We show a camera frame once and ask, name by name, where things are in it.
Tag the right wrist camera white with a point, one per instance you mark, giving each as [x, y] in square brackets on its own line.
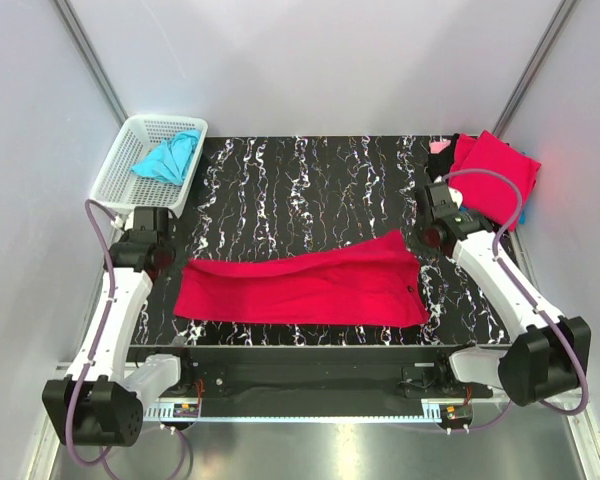
[456, 196]

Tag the aluminium corner post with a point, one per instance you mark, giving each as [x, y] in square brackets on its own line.
[533, 67]
[76, 31]

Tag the red polo shirt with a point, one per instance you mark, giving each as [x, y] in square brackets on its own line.
[372, 283]

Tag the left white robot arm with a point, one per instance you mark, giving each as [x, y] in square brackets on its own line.
[97, 403]

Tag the right aluminium corner post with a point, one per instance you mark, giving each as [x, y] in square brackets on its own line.
[533, 67]

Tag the cyan crumpled t shirt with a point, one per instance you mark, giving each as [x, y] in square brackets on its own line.
[169, 162]

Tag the folded pink t shirt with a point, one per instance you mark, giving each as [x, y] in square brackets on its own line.
[436, 147]

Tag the left aluminium corner post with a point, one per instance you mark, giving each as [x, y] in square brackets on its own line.
[76, 31]

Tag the white plastic laundry basket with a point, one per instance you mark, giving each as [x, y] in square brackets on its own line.
[120, 190]

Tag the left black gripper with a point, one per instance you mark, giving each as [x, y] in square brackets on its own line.
[169, 238]

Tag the folded red t shirt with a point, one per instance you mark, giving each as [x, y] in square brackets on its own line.
[493, 197]

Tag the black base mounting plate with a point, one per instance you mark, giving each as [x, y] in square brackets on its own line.
[317, 405]

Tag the folded black t shirt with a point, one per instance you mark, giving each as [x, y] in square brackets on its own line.
[439, 165]

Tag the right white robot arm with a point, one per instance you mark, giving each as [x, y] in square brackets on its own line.
[549, 352]

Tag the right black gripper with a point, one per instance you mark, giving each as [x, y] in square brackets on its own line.
[439, 250]

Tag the aluminium frame rail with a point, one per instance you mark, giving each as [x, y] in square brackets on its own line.
[524, 384]

